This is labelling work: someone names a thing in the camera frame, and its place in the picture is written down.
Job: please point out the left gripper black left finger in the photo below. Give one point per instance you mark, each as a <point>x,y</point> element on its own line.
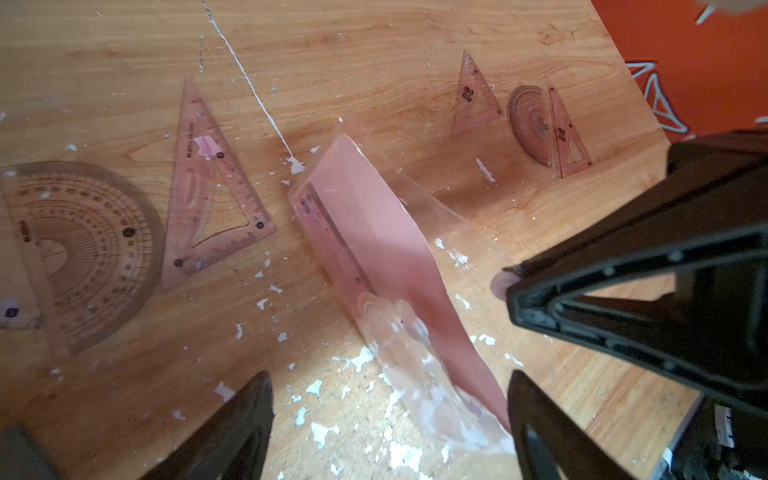
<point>232,444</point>

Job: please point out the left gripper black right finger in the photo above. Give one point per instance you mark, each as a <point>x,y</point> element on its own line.
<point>549,444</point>

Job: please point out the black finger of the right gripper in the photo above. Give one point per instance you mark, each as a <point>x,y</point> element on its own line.
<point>603,290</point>

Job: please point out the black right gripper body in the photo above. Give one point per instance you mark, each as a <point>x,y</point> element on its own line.
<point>720,298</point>

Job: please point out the pink paper packet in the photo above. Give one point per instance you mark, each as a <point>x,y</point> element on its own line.
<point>359,220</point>

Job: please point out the pink transparent triangle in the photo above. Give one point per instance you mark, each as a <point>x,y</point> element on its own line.
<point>476,103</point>
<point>203,161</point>

